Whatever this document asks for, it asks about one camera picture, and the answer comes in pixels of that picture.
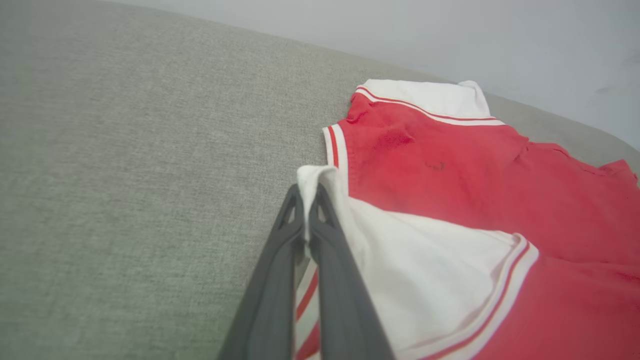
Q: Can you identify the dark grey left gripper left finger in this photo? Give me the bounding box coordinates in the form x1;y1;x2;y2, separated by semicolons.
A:
217;183;307;360

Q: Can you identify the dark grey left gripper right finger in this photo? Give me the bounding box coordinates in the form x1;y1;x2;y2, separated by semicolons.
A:
307;182;397;360

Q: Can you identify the grey fabric sofa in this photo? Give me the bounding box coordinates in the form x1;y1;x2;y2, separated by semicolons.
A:
0;0;640;360

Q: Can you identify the red and white polo shirt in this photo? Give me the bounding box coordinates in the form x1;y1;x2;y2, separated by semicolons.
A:
292;79;640;360

